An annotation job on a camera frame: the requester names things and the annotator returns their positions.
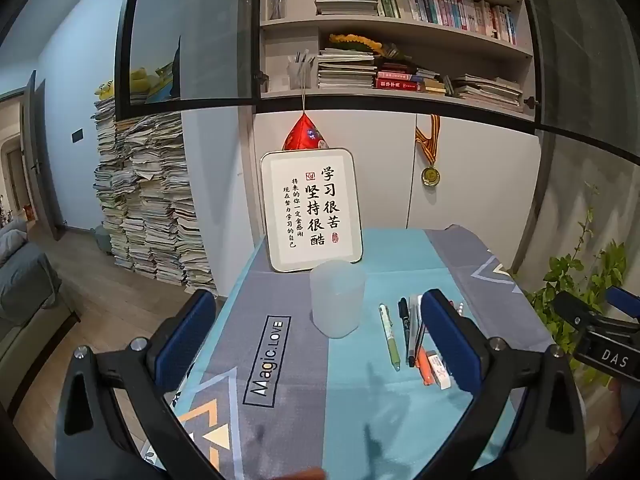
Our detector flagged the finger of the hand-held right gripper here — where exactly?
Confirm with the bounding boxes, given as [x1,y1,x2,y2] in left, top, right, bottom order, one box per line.
[552,289,640,376]
[605,286,640,319]

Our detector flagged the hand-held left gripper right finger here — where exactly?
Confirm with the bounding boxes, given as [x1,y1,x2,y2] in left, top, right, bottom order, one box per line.
[420,287,587,480]

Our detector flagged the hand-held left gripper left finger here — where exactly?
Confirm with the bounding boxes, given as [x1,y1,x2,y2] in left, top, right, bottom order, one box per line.
[55,287,232,480]

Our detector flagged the white eraser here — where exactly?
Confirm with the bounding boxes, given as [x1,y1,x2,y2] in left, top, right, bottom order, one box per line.
[425,352,452,390]

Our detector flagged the orange pen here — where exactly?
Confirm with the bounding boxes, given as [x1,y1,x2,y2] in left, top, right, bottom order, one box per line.
[418,346,435,387]

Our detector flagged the black marker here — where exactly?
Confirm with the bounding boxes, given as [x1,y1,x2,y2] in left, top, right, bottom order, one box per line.
[398,298,417,367]

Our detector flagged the green pen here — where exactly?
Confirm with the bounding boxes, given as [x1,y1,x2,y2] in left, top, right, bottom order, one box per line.
[378,303,402,372]

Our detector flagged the translucent white pen cup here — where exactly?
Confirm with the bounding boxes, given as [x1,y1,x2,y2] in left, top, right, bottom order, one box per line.
[309,260,368,339]

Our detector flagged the green potted plant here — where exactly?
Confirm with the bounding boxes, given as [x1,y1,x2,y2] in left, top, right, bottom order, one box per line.
[525,185,640,391]

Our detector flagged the teal and grey printed tablecloth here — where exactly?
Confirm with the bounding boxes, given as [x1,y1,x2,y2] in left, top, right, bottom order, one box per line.
[145,225,561,480]

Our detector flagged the tall stack of papers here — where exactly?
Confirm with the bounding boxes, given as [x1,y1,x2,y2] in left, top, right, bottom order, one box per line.
[92,95,218,296]

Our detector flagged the gold medal with striped ribbon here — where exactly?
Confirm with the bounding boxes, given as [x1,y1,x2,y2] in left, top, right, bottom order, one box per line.
[414,114,442,187]

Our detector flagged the grey sofa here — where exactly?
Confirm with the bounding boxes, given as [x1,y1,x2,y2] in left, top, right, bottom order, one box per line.
[0,217,81,411]

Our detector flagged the framed calligraphy sign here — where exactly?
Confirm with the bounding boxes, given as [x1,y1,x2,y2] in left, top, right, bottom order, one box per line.
[260,147,363,273]

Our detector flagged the grey door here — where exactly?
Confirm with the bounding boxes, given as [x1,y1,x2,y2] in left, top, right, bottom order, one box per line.
[20,70,58,233]

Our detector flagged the red hanging ornament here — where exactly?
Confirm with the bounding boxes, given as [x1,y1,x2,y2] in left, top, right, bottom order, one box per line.
[282,110,331,152]

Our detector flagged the stack of grey booklets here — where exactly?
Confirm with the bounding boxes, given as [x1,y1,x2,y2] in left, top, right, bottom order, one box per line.
[452,74,526,113]

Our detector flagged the stack of red books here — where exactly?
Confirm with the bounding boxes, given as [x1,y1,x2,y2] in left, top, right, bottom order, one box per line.
[375,62,426,92]

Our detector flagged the yellow plush toy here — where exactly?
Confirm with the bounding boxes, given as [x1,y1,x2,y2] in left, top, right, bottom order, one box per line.
[95,67,151,101]

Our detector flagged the books on shelf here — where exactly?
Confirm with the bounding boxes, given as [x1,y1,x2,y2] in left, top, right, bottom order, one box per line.
[317,49,378,90]

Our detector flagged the clear acrylic pen holder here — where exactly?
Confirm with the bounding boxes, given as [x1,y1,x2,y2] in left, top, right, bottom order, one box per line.
[287,50,316,92]

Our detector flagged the artificial sunflower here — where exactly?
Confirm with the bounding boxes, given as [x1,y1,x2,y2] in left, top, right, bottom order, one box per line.
[330,32,381,53]

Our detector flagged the grey bookshelf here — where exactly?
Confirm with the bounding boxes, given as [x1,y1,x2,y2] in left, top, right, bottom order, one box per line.
[252,0,538,121]

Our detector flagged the row of colourful books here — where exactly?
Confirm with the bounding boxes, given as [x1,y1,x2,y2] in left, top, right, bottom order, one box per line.
[375,0,518,43]

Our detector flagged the small stack of books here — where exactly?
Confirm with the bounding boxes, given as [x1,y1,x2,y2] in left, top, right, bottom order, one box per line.
[315,0,381,17]

